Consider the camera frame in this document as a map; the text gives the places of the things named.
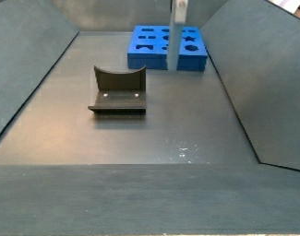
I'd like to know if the dark curved cradle stand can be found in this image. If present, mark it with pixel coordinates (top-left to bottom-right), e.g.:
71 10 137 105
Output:
87 67 147 113

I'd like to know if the blue shape-sorting board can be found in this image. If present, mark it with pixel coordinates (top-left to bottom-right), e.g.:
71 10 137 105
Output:
127 25 208 71

